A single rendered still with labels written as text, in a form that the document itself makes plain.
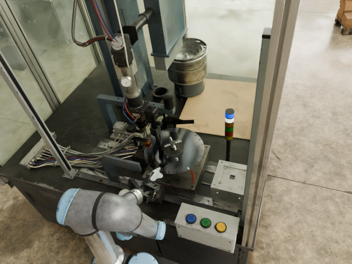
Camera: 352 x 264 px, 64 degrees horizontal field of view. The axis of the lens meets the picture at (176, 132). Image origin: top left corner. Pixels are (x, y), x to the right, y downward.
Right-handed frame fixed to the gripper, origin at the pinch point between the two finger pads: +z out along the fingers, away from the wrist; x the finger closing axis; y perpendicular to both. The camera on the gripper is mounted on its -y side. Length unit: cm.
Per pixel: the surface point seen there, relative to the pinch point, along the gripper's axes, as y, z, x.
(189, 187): 16.5, 6.7, 0.0
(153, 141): -13.1, 11.6, 14.6
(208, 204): 27.2, 11.6, -7.3
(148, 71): -59, 64, 44
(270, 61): 50, -51, 71
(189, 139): 4.5, 20.4, 20.3
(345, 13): 49, 355, 147
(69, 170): -57, -7, -16
